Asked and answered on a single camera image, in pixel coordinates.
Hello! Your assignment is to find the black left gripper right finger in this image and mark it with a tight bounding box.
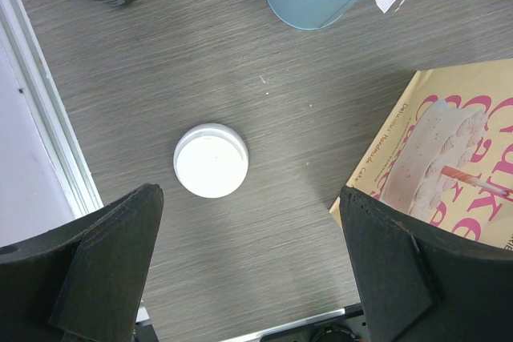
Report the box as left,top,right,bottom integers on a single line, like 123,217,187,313
340,187,512,341

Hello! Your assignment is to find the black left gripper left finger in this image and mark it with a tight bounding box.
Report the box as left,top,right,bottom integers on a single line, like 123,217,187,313
1,183,164,341

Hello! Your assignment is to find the pink kraft paper bag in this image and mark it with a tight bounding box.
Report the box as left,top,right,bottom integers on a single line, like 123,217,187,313
347,59,512,251

